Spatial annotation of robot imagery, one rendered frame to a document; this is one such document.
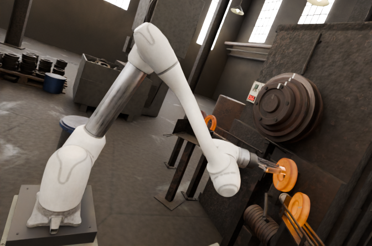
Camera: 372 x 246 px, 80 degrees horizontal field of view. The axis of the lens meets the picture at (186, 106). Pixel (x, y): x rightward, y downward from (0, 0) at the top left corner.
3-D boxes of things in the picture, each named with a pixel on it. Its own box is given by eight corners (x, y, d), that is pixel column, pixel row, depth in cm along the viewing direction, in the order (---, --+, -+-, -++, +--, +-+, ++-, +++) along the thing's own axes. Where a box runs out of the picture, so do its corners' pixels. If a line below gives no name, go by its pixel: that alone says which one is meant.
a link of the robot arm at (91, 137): (46, 170, 96) (62, 147, 116) (81, 185, 101) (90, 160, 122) (146, 20, 87) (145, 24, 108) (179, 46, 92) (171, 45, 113)
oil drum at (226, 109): (220, 134, 509) (235, 98, 495) (235, 146, 458) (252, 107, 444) (199, 129, 482) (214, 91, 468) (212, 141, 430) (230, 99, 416)
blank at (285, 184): (285, 155, 114) (279, 153, 113) (302, 165, 98) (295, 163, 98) (275, 183, 114) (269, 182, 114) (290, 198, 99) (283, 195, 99)
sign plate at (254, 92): (247, 100, 196) (256, 81, 193) (268, 109, 173) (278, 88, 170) (246, 100, 195) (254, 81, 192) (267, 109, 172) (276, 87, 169)
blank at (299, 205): (290, 227, 107) (283, 224, 108) (297, 196, 113) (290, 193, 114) (306, 229, 93) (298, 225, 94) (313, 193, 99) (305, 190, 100)
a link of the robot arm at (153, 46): (183, 58, 82) (177, 56, 95) (155, 13, 76) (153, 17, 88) (154, 78, 82) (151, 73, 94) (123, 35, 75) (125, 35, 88)
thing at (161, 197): (161, 186, 211) (189, 118, 200) (184, 203, 199) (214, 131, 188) (149, 193, 193) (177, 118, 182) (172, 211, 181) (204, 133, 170)
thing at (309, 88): (249, 127, 174) (274, 70, 166) (299, 157, 133) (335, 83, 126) (243, 125, 171) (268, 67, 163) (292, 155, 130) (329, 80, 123)
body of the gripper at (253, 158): (241, 162, 109) (258, 167, 110) (246, 170, 101) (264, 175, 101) (246, 148, 108) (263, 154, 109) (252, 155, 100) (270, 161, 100)
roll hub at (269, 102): (253, 117, 159) (269, 81, 155) (283, 133, 135) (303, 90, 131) (247, 115, 157) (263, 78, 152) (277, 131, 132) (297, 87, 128)
